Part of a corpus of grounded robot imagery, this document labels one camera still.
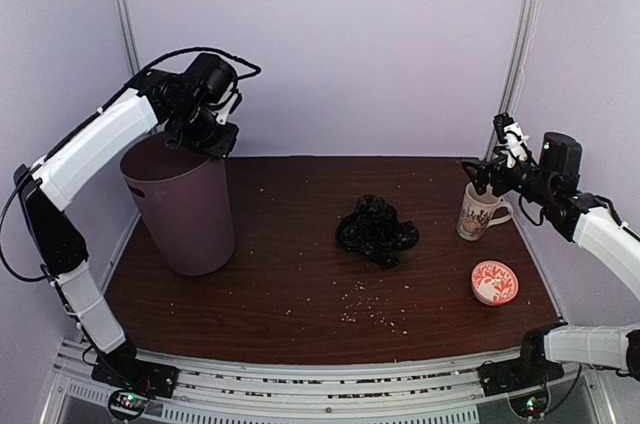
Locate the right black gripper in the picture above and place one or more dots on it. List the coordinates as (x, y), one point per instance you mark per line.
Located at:
(484, 169)

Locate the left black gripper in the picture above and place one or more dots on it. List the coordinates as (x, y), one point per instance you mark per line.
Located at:
(221, 148)

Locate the floral ceramic mug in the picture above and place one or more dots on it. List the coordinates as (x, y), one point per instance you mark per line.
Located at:
(479, 212)

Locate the mauve plastic trash bin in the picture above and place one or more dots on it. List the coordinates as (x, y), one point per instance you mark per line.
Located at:
(184, 203)

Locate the black plastic trash bag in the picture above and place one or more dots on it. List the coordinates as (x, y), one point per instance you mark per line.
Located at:
(373, 229)

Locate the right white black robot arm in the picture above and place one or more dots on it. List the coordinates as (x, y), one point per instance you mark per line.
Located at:
(587, 220)

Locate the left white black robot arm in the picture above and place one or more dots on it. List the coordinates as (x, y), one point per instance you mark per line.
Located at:
(47, 187)

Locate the orange patterned ceramic bowl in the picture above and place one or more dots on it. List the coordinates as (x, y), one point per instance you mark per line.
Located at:
(494, 283)

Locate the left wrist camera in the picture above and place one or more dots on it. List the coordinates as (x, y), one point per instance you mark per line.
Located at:
(223, 109)

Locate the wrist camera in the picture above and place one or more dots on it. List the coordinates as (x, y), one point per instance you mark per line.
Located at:
(511, 140)
(223, 109)

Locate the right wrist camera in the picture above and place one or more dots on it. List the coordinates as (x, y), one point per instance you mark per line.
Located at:
(511, 140)

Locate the right aluminium frame post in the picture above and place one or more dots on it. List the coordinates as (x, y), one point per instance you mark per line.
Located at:
(522, 40)

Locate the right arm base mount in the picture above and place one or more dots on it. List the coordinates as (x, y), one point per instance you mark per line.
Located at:
(525, 385)

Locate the aluminium front rail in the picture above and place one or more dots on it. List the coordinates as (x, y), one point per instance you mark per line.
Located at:
(446, 390)

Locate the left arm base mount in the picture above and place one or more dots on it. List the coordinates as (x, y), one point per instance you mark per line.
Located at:
(136, 383)

